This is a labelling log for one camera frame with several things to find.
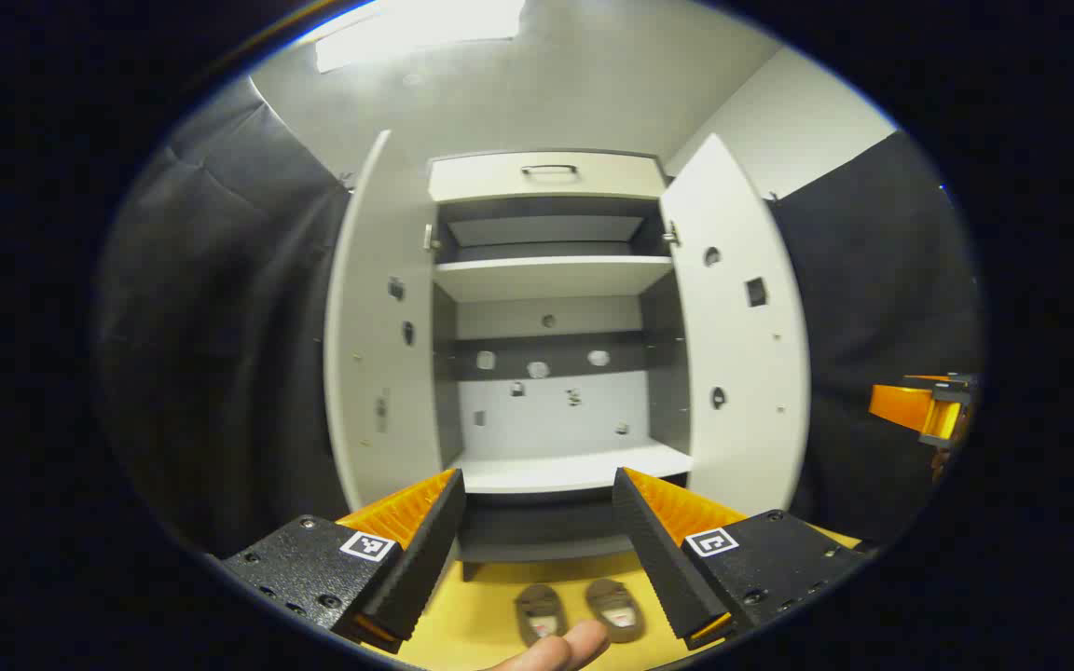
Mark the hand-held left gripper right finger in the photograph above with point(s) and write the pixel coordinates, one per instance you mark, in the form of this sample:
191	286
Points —
658	559

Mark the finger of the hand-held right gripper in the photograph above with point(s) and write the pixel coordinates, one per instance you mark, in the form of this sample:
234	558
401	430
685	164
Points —
901	405

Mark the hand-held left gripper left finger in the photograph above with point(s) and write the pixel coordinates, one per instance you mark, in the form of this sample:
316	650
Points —
425	559

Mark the brown fuzzy shoe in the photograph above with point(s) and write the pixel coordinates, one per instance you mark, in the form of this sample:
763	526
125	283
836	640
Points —
540	615
613	610

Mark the white shoe cabinet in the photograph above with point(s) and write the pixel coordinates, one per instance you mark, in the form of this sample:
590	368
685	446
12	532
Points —
556	471

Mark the white cabinet drawer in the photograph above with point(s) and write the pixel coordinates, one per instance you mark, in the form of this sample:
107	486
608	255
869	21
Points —
500	182

